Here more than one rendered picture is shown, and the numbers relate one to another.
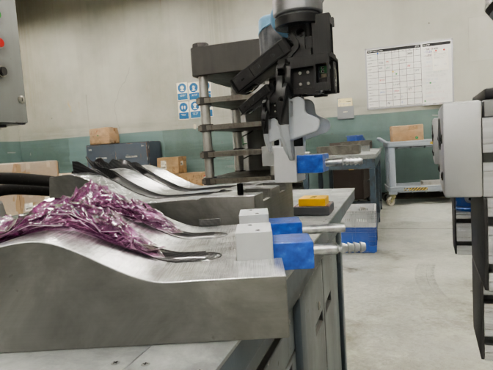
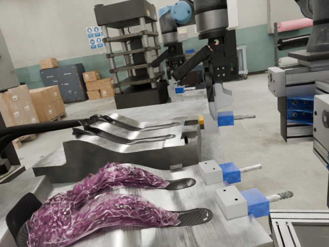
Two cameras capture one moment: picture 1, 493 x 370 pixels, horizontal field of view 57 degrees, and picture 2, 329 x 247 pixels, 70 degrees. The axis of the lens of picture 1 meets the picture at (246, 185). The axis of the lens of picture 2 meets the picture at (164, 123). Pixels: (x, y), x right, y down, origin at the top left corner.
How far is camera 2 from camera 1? 24 cm
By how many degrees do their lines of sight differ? 14
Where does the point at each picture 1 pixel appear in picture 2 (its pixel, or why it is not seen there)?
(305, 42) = (219, 48)
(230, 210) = (182, 153)
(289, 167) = (213, 124)
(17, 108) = (11, 78)
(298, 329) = not seen: hidden behind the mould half
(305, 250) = (265, 207)
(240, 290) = not seen: outside the picture
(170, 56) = (79, 11)
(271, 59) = (198, 60)
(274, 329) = not seen: outside the picture
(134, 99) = (62, 39)
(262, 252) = (241, 213)
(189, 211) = (156, 155)
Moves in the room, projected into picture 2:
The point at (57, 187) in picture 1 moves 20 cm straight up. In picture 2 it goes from (68, 147) to (46, 76)
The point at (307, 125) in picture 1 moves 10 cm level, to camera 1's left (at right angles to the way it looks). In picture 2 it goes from (225, 101) to (185, 109)
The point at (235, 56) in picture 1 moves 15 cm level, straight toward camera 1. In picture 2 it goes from (121, 12) to (121, 10)
